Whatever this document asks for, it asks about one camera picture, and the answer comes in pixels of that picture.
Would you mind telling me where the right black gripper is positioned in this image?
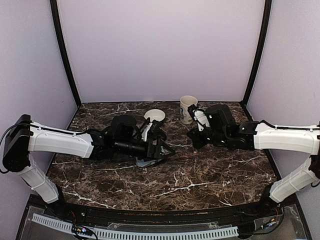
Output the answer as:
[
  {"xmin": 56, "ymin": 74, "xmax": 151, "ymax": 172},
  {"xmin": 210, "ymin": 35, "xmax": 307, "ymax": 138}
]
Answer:
[{"xmin": 187, "ymin": 125, "xmax": 229, "ymax": 149}]

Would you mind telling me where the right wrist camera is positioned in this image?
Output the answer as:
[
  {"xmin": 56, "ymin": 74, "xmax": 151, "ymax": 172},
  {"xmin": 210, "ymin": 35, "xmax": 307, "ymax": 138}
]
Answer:
[{"xmin": 187, "ymin": 104, "xmax": 210, "ymax": 132}]

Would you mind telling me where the light blue cloth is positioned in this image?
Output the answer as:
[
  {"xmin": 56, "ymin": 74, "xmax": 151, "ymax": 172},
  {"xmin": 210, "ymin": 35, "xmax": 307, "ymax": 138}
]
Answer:
[{"xmin": 136, "ymin": 159, "xmax": 156, "ymax": 168}]

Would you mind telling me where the white slotted cable duct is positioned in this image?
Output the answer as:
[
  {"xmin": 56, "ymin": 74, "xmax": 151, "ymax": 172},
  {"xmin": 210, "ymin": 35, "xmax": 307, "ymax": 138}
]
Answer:
[{"xmin": 31, "ymin": 213, "xmax": 239, "ymax": 240}]

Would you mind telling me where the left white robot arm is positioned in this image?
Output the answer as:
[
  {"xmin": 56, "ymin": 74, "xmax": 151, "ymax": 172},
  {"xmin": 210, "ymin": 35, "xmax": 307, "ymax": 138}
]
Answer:
[{"xmin": 1, "ymin": 114, "xmax": 176, "ymax": 218}]

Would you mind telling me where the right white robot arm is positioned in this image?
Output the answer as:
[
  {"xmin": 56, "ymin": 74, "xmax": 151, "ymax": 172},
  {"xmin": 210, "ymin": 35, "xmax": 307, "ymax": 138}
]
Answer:
[{"xmin": 187, "ymin": 104, "xmax": 320, "ymax": 217}]

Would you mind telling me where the white and navy bowl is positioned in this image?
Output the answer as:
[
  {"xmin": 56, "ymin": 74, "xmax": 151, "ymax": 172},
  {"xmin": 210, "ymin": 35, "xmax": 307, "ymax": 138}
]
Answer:
[{"xmin": 144, "ymin": 108, "xmax": 166, "ymax": 126}]

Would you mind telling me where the black checkered glasses case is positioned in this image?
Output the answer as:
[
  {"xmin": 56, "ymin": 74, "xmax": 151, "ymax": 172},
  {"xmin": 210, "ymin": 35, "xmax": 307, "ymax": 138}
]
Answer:
[{"xmin": 156, "ymin": 132, "xmax": 167, "ymax": 141}]

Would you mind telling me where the white seahorse mug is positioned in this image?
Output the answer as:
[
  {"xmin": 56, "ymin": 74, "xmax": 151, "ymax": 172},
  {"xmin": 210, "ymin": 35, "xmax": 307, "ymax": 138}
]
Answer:
[{"xmin": 180, "ymin": 95, "xmax": 198, "ymax": 125}]

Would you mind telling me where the black frame post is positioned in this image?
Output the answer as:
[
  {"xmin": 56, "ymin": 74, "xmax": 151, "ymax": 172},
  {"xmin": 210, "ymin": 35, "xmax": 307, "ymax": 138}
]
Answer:
[
  {"xmin": 49, "ymin": 0, "xmax": 82, "ymax": 108},
  {"xmin": 240, "ymin": 0, "xmax": 272, "ymax": 108}
]

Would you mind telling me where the left black frame post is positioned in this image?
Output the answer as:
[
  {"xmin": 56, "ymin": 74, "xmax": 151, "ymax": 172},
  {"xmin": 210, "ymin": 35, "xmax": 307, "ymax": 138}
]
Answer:
[{"xmin": 49, "ymin": 0, "xmax": 82, "ymax": 108}]

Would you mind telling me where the black front rail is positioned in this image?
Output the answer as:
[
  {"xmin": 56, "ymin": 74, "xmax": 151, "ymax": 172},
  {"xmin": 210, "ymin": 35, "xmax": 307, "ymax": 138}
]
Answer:
[{"xmin": 24, "ymin": 194, "xmax": 298, "ymax": 227}]

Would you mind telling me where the right black frame post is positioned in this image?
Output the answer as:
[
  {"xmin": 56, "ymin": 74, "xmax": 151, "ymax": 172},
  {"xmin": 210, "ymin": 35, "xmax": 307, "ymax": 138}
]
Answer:
[{"xmin": 240, "ymin": 0, "xmax": 272, "ymax": 108}]

